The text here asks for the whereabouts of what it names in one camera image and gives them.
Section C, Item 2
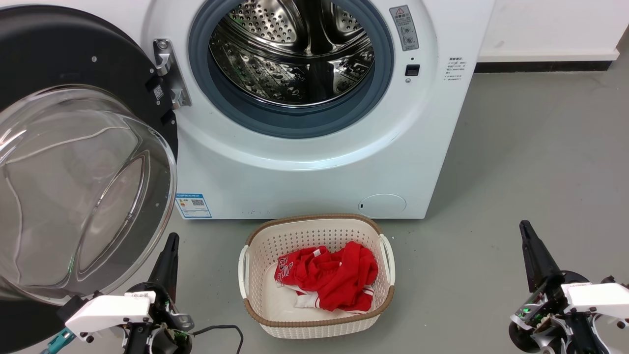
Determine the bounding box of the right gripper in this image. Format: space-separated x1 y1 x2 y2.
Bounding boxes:
507 220 629 354

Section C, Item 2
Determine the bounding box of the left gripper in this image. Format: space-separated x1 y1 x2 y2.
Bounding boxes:
123 233 195 354

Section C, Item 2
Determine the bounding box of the black round glass washer door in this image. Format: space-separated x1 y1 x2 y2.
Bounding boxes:
0 5 179 340

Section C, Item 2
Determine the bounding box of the white front-load washing machine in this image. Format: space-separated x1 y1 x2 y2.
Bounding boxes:
76 0 495 220

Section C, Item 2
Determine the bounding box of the silver metal door hinge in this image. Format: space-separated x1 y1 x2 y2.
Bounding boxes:
153 39 192 111

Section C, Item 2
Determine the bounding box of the blue energy label sticker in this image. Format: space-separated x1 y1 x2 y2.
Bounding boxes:
175 193 212 219

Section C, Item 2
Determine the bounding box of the cream plastic laundry basket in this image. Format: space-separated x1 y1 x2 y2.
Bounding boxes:
238 213 396 339

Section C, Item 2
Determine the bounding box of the teal connector piece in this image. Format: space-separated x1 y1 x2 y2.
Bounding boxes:
40 328 76 354

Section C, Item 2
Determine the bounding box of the round white filter cover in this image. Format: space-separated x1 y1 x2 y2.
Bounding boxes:
357 193 407 217

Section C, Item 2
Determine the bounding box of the red and white garment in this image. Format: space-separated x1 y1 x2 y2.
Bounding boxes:
274 241 379 314

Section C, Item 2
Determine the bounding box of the grey warning label sticker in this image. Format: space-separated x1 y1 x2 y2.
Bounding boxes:
389 4 420 52

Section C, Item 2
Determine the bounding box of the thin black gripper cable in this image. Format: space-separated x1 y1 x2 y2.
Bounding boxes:
191 324 245 354

